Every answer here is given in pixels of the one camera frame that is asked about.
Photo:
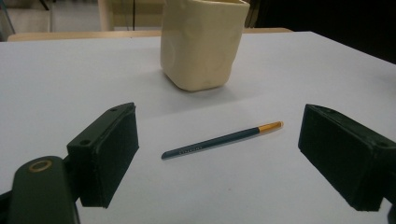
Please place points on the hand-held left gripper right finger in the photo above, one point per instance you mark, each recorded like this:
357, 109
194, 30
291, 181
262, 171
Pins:
345, 155

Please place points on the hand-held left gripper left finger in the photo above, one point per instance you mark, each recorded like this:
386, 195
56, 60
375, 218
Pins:
104, 155

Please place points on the dark blue pen gold end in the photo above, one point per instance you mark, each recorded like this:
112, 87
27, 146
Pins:
218, 141

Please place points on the cream ceramic pen holder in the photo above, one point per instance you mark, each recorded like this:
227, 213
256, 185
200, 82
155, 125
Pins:
199, 43

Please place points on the light wooden table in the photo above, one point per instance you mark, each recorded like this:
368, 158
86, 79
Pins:
77, 34

